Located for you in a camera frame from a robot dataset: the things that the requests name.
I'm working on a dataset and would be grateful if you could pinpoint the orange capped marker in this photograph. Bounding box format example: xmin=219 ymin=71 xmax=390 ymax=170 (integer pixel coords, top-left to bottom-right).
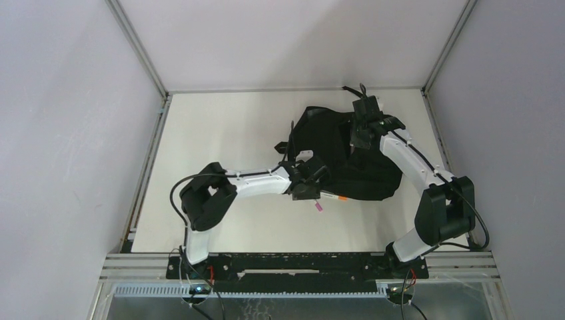
xmin=320 ymin=191 xmax=348 ymax=201

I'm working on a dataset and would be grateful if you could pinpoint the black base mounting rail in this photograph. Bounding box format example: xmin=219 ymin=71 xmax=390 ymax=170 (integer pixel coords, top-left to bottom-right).
xmin=165 ymin=252 xmax=429 ymax=292

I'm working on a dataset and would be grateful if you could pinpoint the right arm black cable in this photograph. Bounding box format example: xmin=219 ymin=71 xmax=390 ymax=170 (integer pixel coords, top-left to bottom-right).
xmin=359 ymin=83 xmax=490 ymax=252

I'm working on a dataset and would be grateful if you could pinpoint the white slotted cable duct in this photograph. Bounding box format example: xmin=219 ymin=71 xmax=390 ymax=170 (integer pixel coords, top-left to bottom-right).
xmin=113 ymin=283 xmax=388 ymax=299

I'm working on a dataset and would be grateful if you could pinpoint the black student backpack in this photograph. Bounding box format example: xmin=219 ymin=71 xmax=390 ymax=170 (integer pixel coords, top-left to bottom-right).
xmin=275 ymin=106 xmax=402 ymax=201

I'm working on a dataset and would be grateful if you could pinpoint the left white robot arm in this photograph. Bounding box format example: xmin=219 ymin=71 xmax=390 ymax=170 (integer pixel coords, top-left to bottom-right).
xmin=169 ymin=150 xmax=330 ymax=278

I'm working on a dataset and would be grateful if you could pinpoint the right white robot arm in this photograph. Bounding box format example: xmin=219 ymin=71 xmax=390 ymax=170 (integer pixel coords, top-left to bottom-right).
xmin=350 ymin=94 xmax=476 ymax=277

